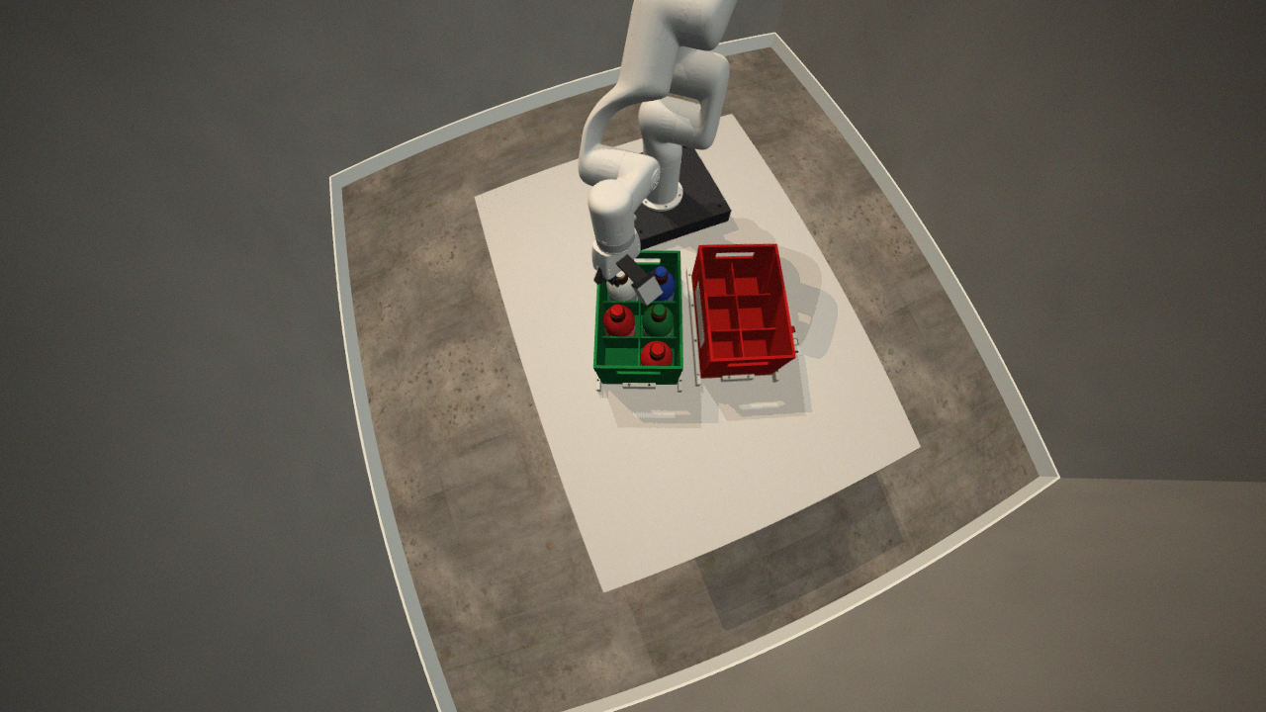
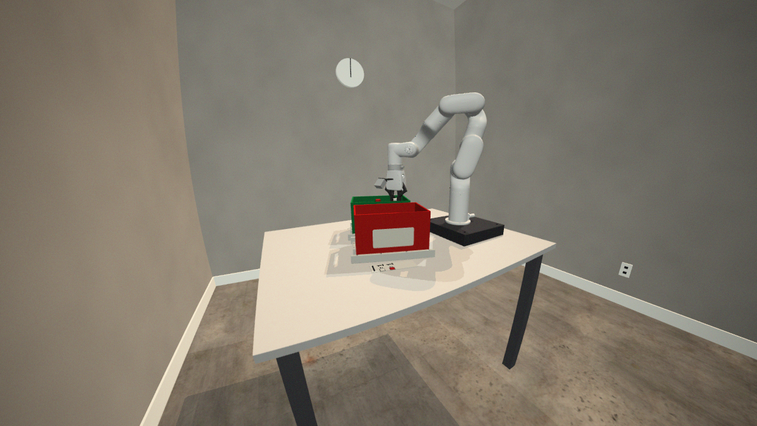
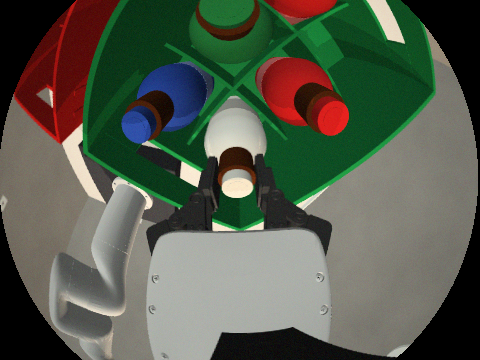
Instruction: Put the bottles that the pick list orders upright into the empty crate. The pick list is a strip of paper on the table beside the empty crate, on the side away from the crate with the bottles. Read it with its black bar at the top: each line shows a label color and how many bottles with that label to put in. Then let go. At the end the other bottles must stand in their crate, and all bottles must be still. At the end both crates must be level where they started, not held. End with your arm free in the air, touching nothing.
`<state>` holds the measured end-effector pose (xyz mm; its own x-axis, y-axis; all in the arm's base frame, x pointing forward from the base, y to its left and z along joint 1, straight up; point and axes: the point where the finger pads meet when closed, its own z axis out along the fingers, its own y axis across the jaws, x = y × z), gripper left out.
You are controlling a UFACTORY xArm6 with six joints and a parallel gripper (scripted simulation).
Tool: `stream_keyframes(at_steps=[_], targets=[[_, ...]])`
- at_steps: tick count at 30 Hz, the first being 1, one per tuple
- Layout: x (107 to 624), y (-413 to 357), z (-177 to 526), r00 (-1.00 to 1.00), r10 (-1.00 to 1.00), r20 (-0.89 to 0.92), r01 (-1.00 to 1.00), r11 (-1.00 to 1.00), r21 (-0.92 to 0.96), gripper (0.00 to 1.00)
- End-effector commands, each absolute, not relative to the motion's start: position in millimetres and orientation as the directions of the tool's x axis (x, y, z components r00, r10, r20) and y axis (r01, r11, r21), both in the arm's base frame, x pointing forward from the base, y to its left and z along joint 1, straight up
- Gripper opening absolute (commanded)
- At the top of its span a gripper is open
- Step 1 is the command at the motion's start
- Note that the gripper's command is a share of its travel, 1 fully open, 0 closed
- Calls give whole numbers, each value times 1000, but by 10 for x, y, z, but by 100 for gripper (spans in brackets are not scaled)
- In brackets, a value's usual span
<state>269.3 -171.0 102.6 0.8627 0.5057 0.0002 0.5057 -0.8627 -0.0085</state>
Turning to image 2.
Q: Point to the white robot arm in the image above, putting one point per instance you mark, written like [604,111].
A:
[471,104]

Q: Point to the green bottle crate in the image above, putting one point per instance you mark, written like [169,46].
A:
[365,200]

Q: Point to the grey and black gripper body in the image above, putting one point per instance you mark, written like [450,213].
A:
[398,177]

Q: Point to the red crate with dividers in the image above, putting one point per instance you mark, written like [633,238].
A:
[386,228]

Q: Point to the white paper strip with printed marks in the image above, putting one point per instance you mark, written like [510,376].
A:
[392,266]

